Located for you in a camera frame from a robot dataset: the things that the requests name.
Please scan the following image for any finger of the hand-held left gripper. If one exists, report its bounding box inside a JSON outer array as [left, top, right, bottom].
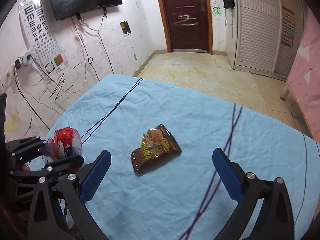
[[5, 135, 48, 160], [10, 154, 85, 180]]

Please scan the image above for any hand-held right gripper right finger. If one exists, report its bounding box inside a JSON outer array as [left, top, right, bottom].
[[212, 148, 295, 240]]

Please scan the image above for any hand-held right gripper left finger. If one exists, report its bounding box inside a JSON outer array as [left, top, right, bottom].
[[27, 150, 112, 240]]

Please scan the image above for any red and white wrapper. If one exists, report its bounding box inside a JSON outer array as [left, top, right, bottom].
[[43, 127, 83, 173]]

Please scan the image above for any brown snack packet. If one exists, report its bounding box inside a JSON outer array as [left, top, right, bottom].
[[131, 124, 182, 176]]

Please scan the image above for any white power strip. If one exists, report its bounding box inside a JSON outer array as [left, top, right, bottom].
[[0, 71, 14, 93]]

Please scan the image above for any white and blue charger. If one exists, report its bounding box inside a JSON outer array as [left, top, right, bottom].
[[22, 51, 35, 67]]

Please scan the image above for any light blue tablecloth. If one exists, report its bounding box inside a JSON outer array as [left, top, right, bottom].
[[5, 74, 320, 240]]

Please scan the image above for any white eye chart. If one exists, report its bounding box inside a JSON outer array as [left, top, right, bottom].
[[19, 1, 66, 75]]

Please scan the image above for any pink tree print bed sheet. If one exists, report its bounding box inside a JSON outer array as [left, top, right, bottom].
[[285, 7, 320, 143]]

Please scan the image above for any white louvered wardrobe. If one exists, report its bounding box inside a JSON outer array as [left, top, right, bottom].
[[225, 0, 307, 82]]

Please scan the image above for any dark brown door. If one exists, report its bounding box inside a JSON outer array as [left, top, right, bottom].
[[153, 0, 213, 54]]

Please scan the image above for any black cable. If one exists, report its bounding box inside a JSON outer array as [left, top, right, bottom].
[[14, 65, 51, 130], [71, 16, 100, 83], [81, 7, 115, 74]]

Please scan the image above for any wooden bed frame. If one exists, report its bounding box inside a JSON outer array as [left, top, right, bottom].
[[280, 84, 315, 140]]

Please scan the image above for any open wall junction box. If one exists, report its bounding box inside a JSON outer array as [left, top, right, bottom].
[[119, 21, 132, 37]]

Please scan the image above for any colourful wall poster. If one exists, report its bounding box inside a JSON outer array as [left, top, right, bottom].
[[280, 5, 296, 48]]

